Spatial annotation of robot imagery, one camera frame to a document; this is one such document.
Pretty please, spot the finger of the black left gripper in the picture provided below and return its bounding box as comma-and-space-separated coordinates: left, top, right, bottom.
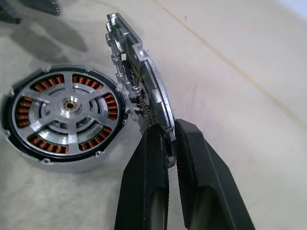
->
19, 0, 61, 17
0, 4, 22, 24

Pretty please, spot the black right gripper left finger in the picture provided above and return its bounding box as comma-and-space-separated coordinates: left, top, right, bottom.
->
113, 124, 170, 230

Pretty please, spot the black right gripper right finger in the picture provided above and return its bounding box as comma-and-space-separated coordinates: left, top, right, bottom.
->
174, 118, 257, 230

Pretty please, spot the motor stator with copper windings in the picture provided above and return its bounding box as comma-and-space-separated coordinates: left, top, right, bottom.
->
0, 63, 128, 173

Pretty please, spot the small grey gear disc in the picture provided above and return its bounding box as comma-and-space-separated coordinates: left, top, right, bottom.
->
104, 12, 177, 169

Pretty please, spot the black rimmed silver pulley wheel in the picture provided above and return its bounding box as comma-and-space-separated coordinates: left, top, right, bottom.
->
11, 69, 118, 154

